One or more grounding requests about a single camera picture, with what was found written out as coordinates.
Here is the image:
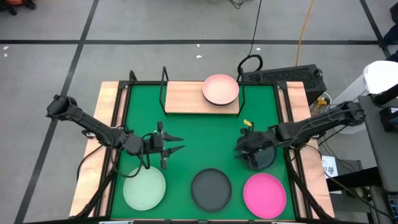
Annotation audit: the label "black perforated computer case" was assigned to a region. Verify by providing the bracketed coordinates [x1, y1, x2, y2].
[241, 64, 328, 105]

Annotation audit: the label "green table mat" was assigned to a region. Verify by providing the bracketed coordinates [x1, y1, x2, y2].
[110, 83, 296, 220]

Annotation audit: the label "light green plate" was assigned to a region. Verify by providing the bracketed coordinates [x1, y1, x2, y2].
[123, 166, 167, 212]

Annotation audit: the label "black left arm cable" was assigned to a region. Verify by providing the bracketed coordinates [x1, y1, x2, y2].
[110, 132, 152, 179]

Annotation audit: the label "long black cable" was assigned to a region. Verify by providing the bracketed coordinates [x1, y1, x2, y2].
[237, 0, 264, 82]

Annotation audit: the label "yellow cable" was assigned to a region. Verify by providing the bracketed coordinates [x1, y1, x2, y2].
[295, 0, 316, 67]

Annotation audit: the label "dark grey plate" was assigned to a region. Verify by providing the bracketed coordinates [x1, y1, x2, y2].
[190, 168, 233, 213]

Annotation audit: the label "wooden shelf black metal legs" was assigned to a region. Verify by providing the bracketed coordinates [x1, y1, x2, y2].
[159, 66, 246, 118]

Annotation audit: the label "white paper sheet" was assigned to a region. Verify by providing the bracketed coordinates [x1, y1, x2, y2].
[321, 154, 340, 179]

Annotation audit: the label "black base cable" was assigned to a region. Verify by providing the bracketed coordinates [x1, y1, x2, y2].
[76, 143, 105, 182]

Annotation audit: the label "grey desk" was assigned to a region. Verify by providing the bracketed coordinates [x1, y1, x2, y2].
[357, 93, 398, 194]

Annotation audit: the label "salmon pink plate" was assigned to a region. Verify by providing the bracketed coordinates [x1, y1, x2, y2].
[201, 74, 240, 106]

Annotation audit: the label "orange black object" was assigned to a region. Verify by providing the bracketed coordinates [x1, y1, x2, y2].
[0, 0, 37, 16]

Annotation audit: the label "black metal rig frame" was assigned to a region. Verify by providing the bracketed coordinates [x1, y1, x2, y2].
[70, 70, 335, 224]

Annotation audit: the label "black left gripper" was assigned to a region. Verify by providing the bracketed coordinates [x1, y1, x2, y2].
[141, 121, 187, 170]

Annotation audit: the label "magenta pink plate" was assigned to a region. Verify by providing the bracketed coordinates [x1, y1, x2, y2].
[243, 172, 287, 220]

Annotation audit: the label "dark teal plate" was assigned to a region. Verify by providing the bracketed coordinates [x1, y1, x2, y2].
[248, 143, 278, 172]

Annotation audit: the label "black cable bundle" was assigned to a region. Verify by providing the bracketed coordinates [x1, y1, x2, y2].
[228, 0, 249, 9]

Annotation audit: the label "white round bin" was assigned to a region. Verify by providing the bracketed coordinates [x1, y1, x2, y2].
[329, 60, 398, 135]

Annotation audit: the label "black desk device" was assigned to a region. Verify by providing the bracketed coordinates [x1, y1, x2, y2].
[379, 105, 398, 134]

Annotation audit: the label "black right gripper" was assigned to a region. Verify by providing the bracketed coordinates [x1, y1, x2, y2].
[234, 128, 279, 171]

